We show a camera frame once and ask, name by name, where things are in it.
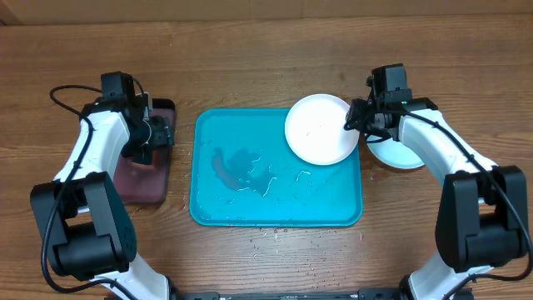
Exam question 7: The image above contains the light blue plate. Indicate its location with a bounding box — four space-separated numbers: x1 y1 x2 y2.
365 135 425 170

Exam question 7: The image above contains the white plate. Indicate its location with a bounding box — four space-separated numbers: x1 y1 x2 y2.
285 93 359 166

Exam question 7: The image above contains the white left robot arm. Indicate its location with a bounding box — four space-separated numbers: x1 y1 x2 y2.
30 89 181 299

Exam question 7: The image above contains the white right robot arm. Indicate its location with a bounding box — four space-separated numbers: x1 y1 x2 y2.
344 98 532 299

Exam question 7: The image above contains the black tray of soapy water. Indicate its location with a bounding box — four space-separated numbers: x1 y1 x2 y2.
112 97 177 205

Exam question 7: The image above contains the teal plastic tray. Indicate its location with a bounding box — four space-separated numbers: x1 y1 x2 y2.
189 108 363 228

